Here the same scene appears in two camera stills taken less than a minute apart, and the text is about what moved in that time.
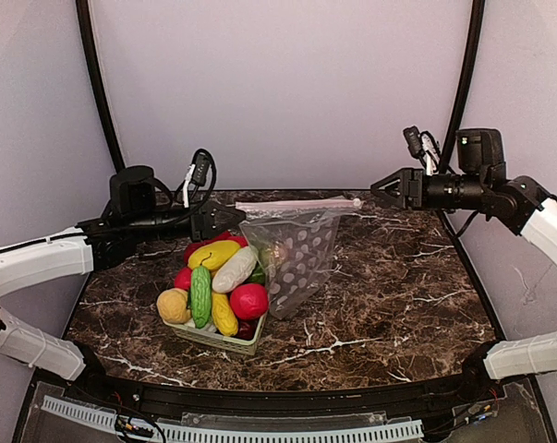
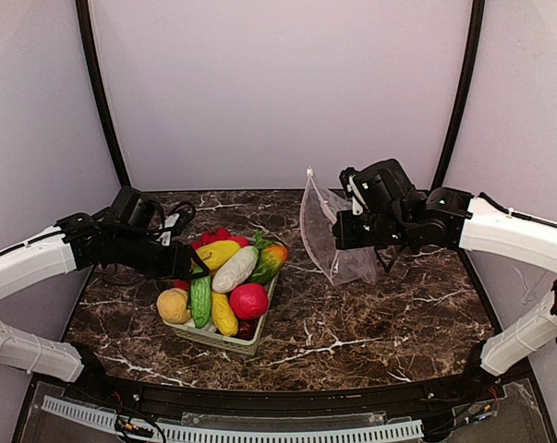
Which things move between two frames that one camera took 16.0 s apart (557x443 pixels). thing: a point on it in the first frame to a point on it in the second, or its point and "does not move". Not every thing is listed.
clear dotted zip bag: (296, 242) to (320, 205)
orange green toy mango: (276, 257) does not move
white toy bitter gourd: (235, 269) does not move
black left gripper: (200, 222) to (181, 260)
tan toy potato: (172, 305) does not move
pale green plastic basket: (229, 341) does not move
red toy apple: (249, 301) does not move
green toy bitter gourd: (201, 295) does not move
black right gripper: (412, 189) to (341, 229)
